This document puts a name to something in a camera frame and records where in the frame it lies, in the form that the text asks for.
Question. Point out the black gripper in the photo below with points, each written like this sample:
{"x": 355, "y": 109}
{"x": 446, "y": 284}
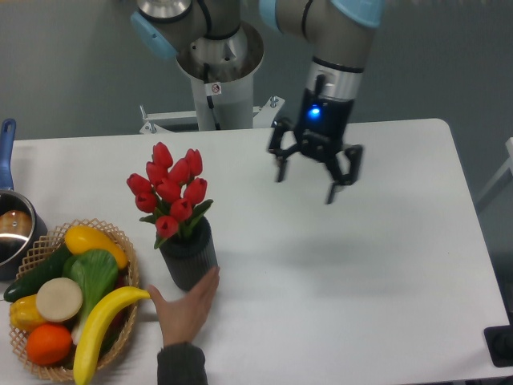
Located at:
{"x": 319, "y": 133}

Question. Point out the red tulip bouquet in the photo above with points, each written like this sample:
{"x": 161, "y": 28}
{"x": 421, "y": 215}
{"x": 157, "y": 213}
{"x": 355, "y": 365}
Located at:
{"x": 172, "y": 194}

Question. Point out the dark grey ribbed vase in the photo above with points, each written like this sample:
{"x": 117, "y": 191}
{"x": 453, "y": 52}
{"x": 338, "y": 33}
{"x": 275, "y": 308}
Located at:
{"x": 189, "y": 262}

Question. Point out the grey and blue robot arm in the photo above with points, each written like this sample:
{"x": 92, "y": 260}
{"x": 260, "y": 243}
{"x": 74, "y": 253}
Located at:
{"x": 340, "y": 32}

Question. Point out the grey sleeved forearm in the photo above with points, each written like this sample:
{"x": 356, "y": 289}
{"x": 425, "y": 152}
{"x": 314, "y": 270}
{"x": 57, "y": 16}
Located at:
{"x": 181, "y": 364}

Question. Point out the person's bare hand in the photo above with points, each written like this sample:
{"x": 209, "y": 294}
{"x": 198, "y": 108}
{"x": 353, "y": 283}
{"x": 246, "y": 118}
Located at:
{"x": 181, "y": 320}

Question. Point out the yellow squash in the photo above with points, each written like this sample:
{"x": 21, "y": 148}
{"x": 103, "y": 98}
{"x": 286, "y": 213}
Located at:
{"x": 80, "y": 239}

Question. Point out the green bok choy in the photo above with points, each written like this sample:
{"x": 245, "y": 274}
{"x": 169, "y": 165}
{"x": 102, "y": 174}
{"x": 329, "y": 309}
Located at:
{"x": 96, "y": 272}

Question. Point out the black device at table edge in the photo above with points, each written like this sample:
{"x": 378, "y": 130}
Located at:
{"x": 499, "y": 345}

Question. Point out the yellow banana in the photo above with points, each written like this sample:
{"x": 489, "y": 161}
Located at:
{"x": 95, "y": 328}

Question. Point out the dark green cucumber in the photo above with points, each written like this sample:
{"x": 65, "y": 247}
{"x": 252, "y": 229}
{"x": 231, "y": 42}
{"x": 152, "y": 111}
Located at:
{"x": 32, "y": 281}

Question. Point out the orange fruit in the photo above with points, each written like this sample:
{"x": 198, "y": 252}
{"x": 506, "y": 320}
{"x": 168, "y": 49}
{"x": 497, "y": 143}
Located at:
{"x": 48, "y": 344}

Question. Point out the yellow bell pepper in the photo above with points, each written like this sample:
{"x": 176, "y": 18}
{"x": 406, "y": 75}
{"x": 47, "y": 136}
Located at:
{"x": 24, "y": 314}

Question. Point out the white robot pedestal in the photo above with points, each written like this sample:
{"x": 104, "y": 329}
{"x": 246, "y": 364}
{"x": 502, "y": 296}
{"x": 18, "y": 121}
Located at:
{"x": 221, "y": 74}

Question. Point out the white frame at right edge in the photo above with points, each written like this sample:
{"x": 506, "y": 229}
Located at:
{"x": 497, "y": 183}

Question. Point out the blue handled saucepan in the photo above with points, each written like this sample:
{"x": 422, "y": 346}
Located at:
{"x": 21, "y": 226}

